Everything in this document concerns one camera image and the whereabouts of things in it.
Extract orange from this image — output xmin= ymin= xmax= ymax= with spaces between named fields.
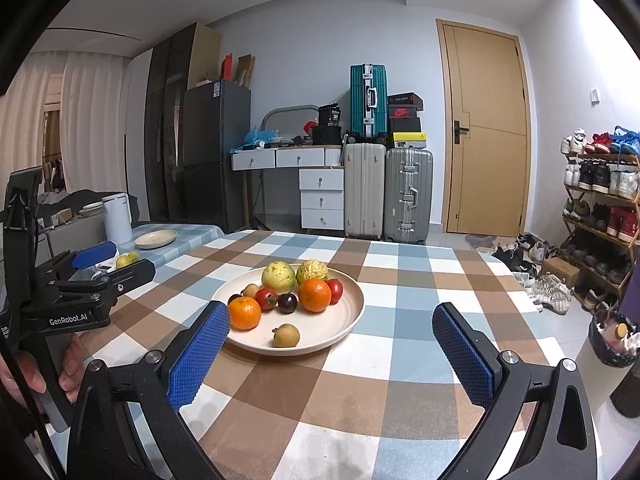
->
xmin=298 ymin=278 xmax=332 ymax=313
xmin=228 ymin=296 xmax=262 ymax=331

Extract purple bag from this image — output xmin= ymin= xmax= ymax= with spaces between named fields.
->
xmin=610 ymin=275 xmax=640 ymax=418

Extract yellow black shoe box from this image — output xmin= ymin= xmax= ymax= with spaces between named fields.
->
xmin=391 ymin=131 xmax=427 ymax=150

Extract wooden shoe rack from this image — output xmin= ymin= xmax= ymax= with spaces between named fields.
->
xmin=562 ymin=127 xmax=640 ymax=311

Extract white waste basket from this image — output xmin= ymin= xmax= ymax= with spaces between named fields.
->
xmin=575 ymin=310 xmax=640 ymax=411

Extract black box orange trim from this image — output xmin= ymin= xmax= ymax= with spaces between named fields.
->
xmin=387 ymin=91 xmax=424 ymax=111

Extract white cylindrical appliance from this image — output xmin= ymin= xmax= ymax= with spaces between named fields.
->
xmin=101 ymin=193 xmax=134 ymax=245

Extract teal suitcase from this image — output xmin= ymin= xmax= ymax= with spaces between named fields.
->
xmin=349 ymin=63 xmax=389 ymax=143

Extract tall dark cabinet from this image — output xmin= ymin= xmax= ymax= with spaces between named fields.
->
xmin=144 ymin=22 xmax=223 ymax=223

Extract small cream plate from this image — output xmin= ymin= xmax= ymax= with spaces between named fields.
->
xmin=134 ymin=229 xmax=179 ymax=250

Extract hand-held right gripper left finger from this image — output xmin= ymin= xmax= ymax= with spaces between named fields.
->
xmin=70 ymin=301 xmax=232 ymax=480

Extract beige suitcase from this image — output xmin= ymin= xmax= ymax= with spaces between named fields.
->
xmin=344 ymin=132 xmax=387 ymax=241

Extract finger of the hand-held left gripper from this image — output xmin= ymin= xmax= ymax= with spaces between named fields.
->
xmin=41 ymin=241 xmax=117 ymax=281
xmin=54 ymin=259 xmax=157 ymax=306

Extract small cardboard box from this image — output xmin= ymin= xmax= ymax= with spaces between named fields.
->
xmin=542 ymin=257 xmax=581 ymax=287

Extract small-checked blue tablecloth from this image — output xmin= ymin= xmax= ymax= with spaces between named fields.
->
xmin=45 ymin=223 xmax=226 ymax=281

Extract blue plastic bag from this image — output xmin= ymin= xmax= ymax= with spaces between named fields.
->
xmin=243 ymin=127 xmax=281 ymax=147

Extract flat cardboard pieces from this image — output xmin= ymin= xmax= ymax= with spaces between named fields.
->
xmin=236 ymin=55 xmax=256 ymax=88

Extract black printed bag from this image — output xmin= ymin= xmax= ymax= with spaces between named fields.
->
xmin=318 ymin=103 xmax=343 ymax=128

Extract black fridge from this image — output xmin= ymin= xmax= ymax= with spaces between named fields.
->
xmin=179 ymin=81 xmax=252 ymax=234

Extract grey arched frame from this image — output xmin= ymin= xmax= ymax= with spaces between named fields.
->
xmin=262 ymin=105 xmax=321 ymax=146

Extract heap of loose shoes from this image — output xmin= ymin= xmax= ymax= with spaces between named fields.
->
xmin=492 ymin=232 xmax=573 ymax=316

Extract silver suitcase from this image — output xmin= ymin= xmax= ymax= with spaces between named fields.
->
xmin=384 ymin=147 xmax=434 ymax=245

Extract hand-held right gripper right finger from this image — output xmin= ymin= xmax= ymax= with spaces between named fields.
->
xmin=431 ymin=302 xmax=601 ymax=480

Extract yellow-green guava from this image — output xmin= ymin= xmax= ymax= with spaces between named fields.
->
xmin=261 ymin=261 xmax=297 ymax=295
xmin=296 ymin=258 xmax=329 ymax=285

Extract checked blue brown tablecloth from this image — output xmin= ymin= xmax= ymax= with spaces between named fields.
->
xmin=75 ymin=230 xmax=596 ymax=480

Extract white curtain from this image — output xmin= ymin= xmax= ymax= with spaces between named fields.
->
xmin=15 ymin=52 xmax=133 ymax=201

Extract cream round plate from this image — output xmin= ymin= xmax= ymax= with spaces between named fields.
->
xmin=210 ymin=263 xmax=365 ymax=357

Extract grey floor mat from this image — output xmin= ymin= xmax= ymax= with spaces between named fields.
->
xmin=465 ymin=233 xmax=501 ymax=253

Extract person's left hand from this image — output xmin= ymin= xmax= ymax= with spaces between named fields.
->
xmin=0 ymin=334 xmax=87 ymax=412

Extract white desk with drawers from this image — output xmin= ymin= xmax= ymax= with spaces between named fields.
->
xmin=231 ymin=145 xmax=346 ymax=231

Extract rows of sneakers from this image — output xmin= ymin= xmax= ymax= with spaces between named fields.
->
xmin=560 ymin=126 xmax=640 ymax=311

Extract wooden door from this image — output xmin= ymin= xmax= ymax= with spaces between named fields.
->
xmin=436 ymin=19 xmax=532 ymax=237

